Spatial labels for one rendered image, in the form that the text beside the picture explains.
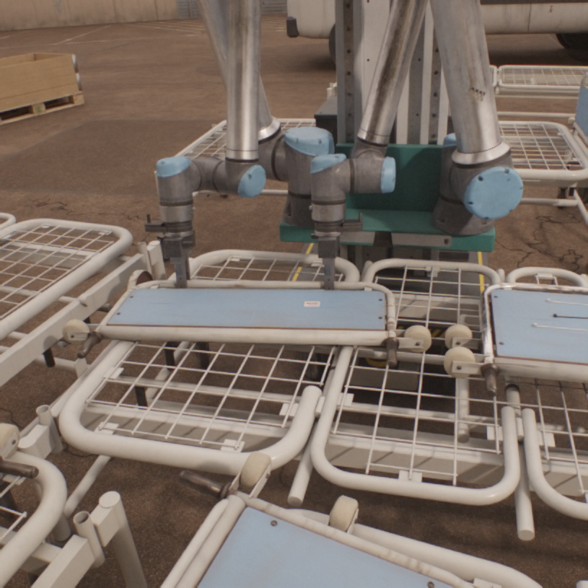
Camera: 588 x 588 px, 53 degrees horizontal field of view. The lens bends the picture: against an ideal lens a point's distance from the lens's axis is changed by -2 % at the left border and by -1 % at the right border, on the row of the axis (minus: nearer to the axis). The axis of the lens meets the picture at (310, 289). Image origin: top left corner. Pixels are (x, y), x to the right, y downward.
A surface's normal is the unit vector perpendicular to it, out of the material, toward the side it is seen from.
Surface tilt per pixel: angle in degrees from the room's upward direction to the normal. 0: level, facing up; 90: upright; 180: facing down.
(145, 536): 0
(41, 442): 90
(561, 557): 0
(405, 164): 90
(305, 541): 7
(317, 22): 90
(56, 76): 90
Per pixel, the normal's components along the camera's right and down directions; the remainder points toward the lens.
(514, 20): -0.08, 0.76
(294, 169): -0.54, 0.43
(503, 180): 0.07, 0.55
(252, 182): 0.83, 0.31
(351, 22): -0.21, 0.48
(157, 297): -0.04, -0.88
